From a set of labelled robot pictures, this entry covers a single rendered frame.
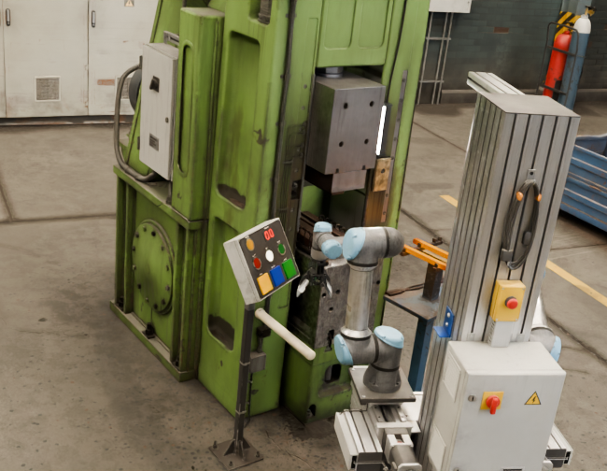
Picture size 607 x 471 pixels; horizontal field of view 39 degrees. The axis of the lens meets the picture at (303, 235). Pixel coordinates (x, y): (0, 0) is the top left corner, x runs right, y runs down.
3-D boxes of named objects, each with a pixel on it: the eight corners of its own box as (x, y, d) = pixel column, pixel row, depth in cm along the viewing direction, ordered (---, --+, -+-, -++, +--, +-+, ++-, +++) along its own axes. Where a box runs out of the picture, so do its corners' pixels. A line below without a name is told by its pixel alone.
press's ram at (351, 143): (388, 166, 419) (400, 85, 403) (324, 175, 397) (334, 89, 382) (336, 140, 449) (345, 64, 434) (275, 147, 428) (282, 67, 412)
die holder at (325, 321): (373, 333, 450) (385, 255, 432) (314, 349, 428) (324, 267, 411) (311, 288, 491) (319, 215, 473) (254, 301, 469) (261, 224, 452)
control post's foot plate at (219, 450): (266, 459, 419) (268, 444, 416) (227, 473, 407) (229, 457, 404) (243, 435, 435) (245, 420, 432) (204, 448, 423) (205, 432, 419)
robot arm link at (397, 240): (416, 225, 319) (366, 231, 365) (388, 226, 315) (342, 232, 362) (417, 257, 318) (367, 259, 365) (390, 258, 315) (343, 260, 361)
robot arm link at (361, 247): (377, 368, 329) (391, 232, 313) (340, 371, 325) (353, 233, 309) (365, 355, 340) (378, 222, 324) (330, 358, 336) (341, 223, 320)
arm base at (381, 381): (404, 392, 336) (409, 371, 332) (367, 392, 333) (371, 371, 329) (395, 372, 349) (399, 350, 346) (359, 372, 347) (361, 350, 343)
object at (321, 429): (389, 424, 457) (389, 422, 456) (300, 456, 424) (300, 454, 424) (344, 387, 486) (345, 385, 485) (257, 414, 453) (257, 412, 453)
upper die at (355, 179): (364, 188, 415) (366, 169, 411) (331, 192, 404) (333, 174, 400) (313, 161, 446) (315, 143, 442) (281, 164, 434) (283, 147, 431)
